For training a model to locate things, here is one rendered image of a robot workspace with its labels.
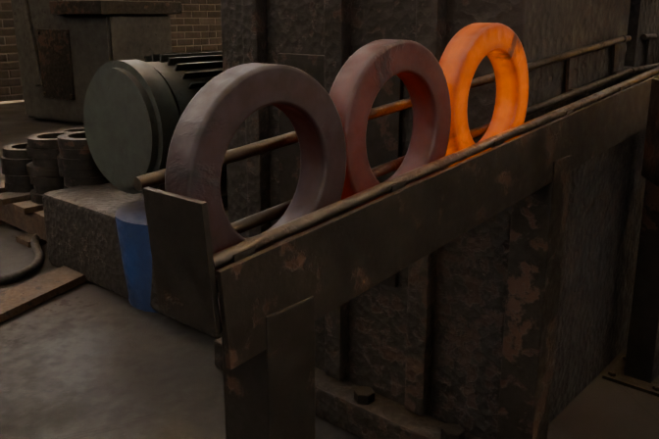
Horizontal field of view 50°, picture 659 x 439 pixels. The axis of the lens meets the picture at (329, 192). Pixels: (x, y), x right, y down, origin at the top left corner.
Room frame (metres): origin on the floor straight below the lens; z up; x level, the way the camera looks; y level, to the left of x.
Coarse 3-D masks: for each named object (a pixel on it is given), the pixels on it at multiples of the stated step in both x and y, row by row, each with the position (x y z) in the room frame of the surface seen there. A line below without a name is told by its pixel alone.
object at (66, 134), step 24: (24, 144) 2.74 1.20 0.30; (48, 144) 2.45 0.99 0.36; (72, 144) 2.27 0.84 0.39; (24, 168) 2.61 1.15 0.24; (48, 168) 2.44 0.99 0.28; (72, 168) 2.27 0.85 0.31; (96, 168) 2.30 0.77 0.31; (0, 192) 2.67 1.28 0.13; (24, 192) 2.60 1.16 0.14; (0, 216) 2.65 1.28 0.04; (24, 216) 2.50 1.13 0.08; (24, 240) 2.40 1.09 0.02
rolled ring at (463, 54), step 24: (480, 24) 0.86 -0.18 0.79; (504, 24) 0.88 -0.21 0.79; (456, 48) 0.83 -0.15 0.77; (480, 48) 0.83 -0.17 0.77; (504, 48) 0.88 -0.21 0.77; (456, 72) 0.80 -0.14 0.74; (504, 72) 0.91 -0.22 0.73; (528, 72) 0.93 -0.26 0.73; (456, 96) 0.80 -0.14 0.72; (504, 96) 0.92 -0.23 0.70; (528, 96) 0.93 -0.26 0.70; (456, 120) 0.80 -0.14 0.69; (504, 120) 0.91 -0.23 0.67; (456, 144) 0.80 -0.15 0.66
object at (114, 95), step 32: (128, 64) 1.95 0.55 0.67; (160, 64) 2.04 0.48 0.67; (192, 64) 2.06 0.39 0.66; (96, 96) 2.03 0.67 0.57; (128, 96) 1.92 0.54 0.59; (160, 96) 1.89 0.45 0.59; (192, 96) 1.98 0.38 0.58; (96, 128) 2.04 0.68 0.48; (128, 128) 1.93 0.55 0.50; (160, 128) 1.87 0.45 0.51; (96, 160) 2.05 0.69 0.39; (128, 160) 1.93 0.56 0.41; (160, 160) 1.87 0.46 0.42; (64, 192) 2.19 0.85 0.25; (96, 192) 2.19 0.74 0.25; (128, 192) 1.98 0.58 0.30; (224, 192) 2.03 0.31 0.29; (64, 224) 2.10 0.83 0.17; (96, 224) 1.98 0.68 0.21; (64, 256) 2.12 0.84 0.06; (96, 256) 1.99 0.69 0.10
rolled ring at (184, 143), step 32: (256, 64) 0.59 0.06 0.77; (224, 96) 0.55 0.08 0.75; (256, 96) 0.57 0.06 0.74; (288, 96) 0.60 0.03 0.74; (320, 96) 0.63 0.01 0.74; (192, 128) 0.53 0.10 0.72; (224, 128) 0.54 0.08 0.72; (320, 128) 0.63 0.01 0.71; (192, 160) 0.52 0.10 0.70; (320, 160) 0.63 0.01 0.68; (192, 192) 0.52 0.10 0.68; (320, 192) 0.63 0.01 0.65; (224, 224) 0.54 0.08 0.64
